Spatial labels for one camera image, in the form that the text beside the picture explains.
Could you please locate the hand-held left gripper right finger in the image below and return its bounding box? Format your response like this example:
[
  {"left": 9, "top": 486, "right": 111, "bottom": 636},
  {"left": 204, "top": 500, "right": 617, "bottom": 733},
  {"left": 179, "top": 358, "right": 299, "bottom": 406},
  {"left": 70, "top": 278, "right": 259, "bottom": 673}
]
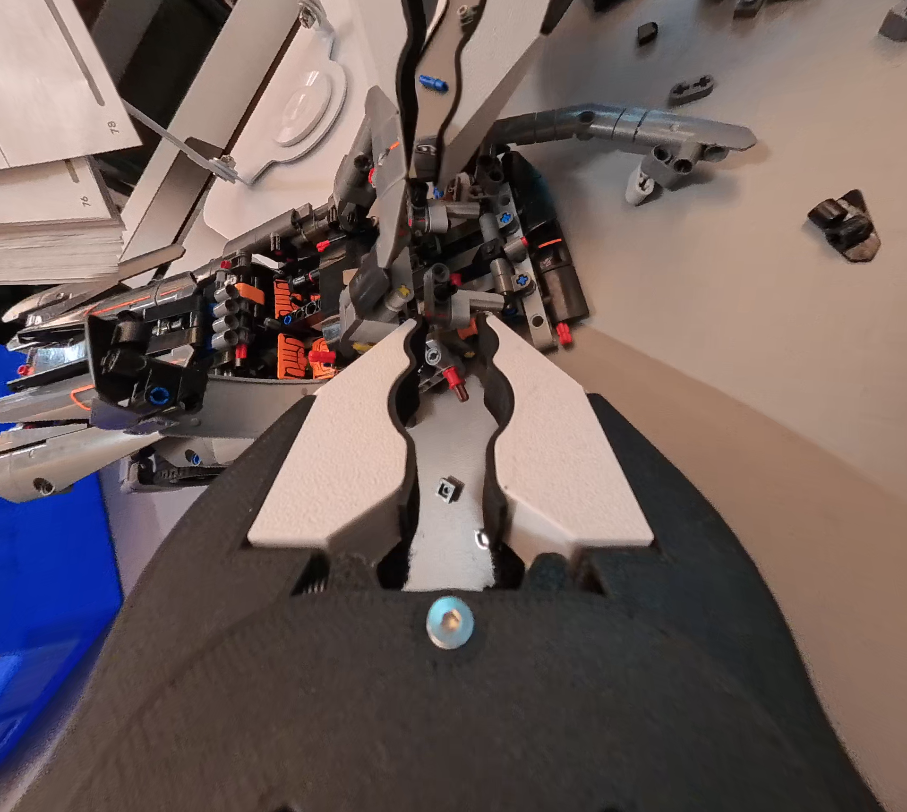
[{"left": 480, "top": 315, "right": 655, "bottom": 565}]

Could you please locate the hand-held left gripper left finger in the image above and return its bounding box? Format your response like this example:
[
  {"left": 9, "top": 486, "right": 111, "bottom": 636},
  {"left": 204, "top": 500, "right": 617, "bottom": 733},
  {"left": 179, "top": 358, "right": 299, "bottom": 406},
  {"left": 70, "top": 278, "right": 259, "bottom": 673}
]
[{"left": 247, "top": 319, "right": 428, "bottom": 566}]

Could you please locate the grey black lego car model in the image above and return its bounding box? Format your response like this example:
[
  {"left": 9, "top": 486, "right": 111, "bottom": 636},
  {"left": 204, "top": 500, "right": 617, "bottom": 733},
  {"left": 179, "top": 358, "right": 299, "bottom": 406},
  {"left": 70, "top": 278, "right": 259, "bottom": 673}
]
[{"left": 0, "top": 85, "right": 592, "bottom": 508}]

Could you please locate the dark grey lego liftarm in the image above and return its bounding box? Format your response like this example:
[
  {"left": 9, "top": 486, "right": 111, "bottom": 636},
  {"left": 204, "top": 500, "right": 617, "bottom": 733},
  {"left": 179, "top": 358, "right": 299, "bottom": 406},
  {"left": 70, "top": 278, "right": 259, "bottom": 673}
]
[{"left": 668, "top": 75, "right": 715, "bottom": 107}]

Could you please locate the curved grey lego arch assembly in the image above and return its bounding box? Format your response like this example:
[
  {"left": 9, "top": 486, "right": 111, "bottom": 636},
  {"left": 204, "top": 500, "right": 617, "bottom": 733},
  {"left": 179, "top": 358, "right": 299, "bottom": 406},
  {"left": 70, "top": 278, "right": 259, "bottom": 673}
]
[{"left": 488, "top": 103, "right": 759, "bottom": 207}]

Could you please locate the black lego wedge piece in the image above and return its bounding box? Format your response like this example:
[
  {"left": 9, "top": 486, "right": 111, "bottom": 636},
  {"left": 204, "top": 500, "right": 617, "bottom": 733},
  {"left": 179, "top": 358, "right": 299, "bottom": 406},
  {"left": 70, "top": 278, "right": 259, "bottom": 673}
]
[{"left": 808, "top": 188, "right": 883, "bottom": 267}]

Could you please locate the lego instruction booklet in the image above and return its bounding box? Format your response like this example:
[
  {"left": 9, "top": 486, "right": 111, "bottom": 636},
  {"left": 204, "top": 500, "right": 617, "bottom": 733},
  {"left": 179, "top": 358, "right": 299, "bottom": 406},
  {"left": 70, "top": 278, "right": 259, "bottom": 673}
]
[{"left": 0, "top": 0, "right": 144, "bottom": 285}]

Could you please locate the grey desk leg panel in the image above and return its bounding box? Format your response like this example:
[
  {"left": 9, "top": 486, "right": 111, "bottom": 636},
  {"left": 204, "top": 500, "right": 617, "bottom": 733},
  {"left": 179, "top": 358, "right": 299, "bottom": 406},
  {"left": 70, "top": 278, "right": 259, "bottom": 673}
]
[{"left": 119, "top": 0, "right": 342, "bottom": 264}]

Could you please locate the blue plastic bin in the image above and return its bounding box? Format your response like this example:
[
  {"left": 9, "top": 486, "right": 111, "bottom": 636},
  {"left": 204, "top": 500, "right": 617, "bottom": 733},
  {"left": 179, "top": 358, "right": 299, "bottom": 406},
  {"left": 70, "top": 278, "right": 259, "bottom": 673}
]
[{"left": 0, "top": 337, "right": 127, "bottom": 781}]

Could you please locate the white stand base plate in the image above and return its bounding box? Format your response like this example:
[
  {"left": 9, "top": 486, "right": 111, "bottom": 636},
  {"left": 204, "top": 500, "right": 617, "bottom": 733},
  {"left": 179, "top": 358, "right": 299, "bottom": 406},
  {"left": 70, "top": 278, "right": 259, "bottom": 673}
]
[{"left": 204, "top": 0, "right": 350, "bottom": 239}]

